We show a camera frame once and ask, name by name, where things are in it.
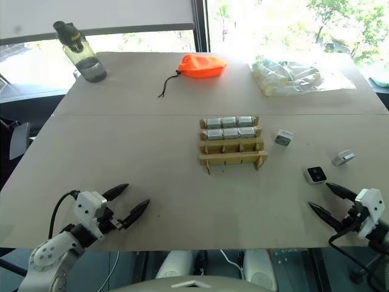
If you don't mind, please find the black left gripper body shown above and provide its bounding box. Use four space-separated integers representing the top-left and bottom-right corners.
96 205 126 235

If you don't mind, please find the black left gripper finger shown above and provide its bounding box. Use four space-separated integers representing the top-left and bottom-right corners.
101 183 130 202
122 198 151 229

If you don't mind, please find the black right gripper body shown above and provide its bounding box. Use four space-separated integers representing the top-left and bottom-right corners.
337 201 366 235

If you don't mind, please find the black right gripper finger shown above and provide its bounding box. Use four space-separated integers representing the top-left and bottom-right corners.
308 200 342 234
325 181 359 201

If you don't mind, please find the wooden rack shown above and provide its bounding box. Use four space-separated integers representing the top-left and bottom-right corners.
198 116 269 174

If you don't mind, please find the small black white device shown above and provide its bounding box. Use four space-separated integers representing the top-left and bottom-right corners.
303 165 329 186

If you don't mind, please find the white rounded robot leg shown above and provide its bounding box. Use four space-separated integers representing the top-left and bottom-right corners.
155 250 196 280
242 249 278 291

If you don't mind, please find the grey robot torso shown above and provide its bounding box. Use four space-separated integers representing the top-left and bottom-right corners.
108 274 276 292

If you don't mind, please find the grey office chair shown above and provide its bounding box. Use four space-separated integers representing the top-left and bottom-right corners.
0 117 32 162

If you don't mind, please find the teal object on side desk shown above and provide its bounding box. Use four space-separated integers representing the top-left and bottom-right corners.
368 75 389 88

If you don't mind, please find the clear plastic bag with items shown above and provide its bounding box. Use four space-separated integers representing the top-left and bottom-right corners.
248 55 357 98

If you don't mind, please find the clear black-lidded water bottle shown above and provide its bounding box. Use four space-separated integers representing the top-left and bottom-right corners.
52 20 108 83

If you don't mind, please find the white roller blind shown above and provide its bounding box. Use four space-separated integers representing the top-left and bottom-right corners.
0 0 196 40

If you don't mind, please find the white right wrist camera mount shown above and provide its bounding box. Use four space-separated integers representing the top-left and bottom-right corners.
354 187 382 241

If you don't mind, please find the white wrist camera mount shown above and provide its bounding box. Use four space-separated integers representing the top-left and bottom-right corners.
354 187 382 241
75 190 108 242

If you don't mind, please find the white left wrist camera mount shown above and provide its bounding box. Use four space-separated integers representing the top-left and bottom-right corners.
75 190 108 242

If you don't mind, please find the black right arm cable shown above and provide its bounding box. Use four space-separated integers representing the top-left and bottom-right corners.
327 228 389 292

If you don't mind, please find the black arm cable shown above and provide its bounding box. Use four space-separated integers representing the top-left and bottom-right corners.
47 190 81 240
327 228 389 292

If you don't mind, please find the thin white wire under table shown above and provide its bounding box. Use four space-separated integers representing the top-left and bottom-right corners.
97 250 120 292

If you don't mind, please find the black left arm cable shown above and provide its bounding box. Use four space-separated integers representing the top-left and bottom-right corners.
47 190 81 240

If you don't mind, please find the white cable under table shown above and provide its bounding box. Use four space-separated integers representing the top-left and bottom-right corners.
219 249 244 276

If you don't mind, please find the orange drawstring pouch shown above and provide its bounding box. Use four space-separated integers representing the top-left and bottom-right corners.
157 54 228 99

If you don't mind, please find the dark window frame post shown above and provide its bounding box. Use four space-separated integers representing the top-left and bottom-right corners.
191 0 212 54

